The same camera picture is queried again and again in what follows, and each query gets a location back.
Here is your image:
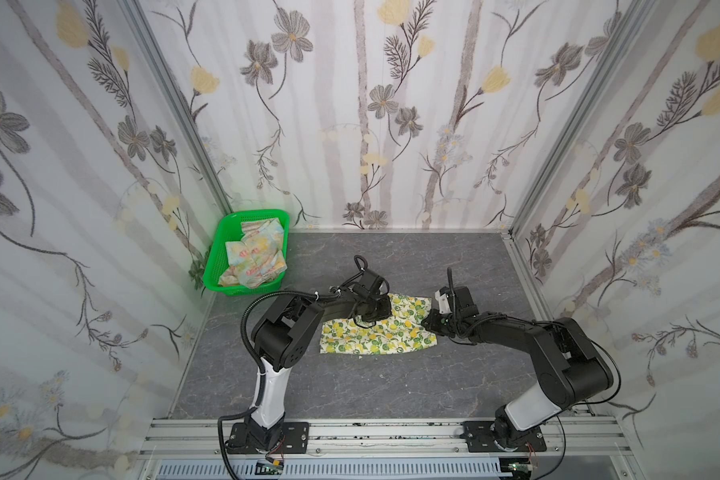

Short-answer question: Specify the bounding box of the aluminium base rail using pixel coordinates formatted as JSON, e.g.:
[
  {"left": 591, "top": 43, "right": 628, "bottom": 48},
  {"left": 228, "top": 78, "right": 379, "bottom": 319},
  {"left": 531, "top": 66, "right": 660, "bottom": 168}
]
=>
[{"left": 137, "top": 417, "right": 632, "bottom": 461}]

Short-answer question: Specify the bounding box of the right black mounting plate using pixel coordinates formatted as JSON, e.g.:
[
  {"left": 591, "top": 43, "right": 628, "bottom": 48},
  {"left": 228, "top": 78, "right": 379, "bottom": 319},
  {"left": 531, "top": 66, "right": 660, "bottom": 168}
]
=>
[{"left": 461, "top": 420, "right": 547, "bottom": 453}]

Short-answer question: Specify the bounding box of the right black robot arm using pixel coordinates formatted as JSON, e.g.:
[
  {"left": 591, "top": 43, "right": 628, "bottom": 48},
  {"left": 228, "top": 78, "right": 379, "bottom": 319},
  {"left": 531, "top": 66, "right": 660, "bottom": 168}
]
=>
[{"left": 422, "top": 286, "right": 615, "bottom": 451}]

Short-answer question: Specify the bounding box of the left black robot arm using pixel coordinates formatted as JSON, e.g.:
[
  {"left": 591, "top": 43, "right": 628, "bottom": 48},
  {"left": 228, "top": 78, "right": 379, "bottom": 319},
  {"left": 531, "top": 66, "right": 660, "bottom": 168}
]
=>
[{"left": 217, "top": 268, "right": 392, "bottom": 455}]

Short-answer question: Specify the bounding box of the green plastic basket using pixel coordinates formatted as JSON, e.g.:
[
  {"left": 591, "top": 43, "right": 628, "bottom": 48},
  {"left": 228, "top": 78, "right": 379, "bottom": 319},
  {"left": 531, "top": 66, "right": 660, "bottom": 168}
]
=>
[{"left": 203, "top": 209, "right": 291, "bottom": 296}]

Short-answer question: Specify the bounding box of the lemon print yellow skirt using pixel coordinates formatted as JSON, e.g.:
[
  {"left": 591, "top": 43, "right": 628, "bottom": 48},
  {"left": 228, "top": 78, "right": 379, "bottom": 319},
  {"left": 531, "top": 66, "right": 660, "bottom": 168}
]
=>
[{"left": 319, "top": 294, "right": 437, "bottom": 356}]

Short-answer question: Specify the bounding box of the pastel floral folded skirt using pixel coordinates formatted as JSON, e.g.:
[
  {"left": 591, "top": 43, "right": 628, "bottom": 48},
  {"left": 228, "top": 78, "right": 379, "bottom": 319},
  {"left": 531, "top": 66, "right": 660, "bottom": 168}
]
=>
[{"left": 218, "top": 218, "right": 287, "bottom": 289}]

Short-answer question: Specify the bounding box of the white slotted cable duct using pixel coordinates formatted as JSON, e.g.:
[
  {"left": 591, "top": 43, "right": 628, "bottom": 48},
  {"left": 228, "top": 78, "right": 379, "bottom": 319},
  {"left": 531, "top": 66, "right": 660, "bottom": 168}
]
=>
[{"left": 155, "top": 458, "right": 511, "bottom": 480}]

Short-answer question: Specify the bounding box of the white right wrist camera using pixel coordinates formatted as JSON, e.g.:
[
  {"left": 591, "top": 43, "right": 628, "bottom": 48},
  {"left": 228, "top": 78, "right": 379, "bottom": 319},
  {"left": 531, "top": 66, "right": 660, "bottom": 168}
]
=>
[{"left": 432, "top": 288, "right": 452, "bottom": 315}]

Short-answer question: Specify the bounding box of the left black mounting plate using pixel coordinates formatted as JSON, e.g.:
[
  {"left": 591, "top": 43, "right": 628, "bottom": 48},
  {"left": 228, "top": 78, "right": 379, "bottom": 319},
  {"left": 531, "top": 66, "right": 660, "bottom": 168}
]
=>
[{"left": 224, "top": 422, "right": 310, "bottom": 454}]

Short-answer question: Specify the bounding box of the black mounting plate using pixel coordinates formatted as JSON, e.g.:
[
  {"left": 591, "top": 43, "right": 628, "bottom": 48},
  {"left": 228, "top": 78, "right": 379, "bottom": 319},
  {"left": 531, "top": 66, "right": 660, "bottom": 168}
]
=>
[
  {"left": 224, "top": 422, "right": 310, "bottom": 454},
  {"left": 461, "top": 420, "right": 547, "bottom": 453}
]

